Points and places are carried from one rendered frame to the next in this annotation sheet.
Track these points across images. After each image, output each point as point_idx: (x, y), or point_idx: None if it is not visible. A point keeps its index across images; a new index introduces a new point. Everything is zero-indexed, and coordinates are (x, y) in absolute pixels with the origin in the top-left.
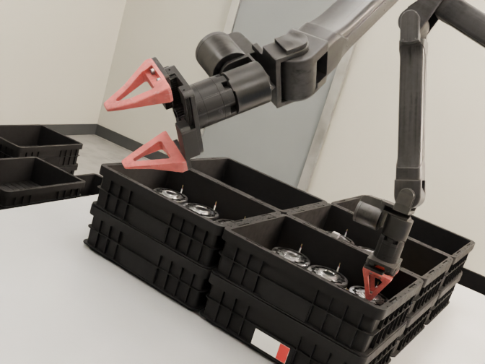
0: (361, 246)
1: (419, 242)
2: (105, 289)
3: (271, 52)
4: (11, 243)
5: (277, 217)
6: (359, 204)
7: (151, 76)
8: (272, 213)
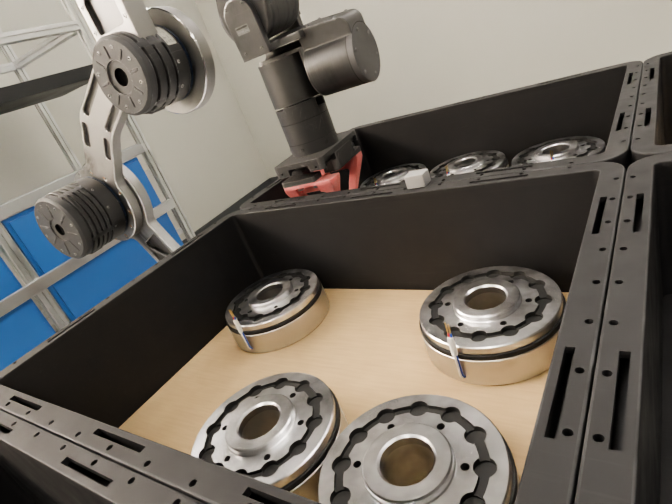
0: (287, 471)
1: (20, 421)
2: None
3: None
4: None
5: (614, 132)
6: (367, 30)
7: None
8: (646, 131)
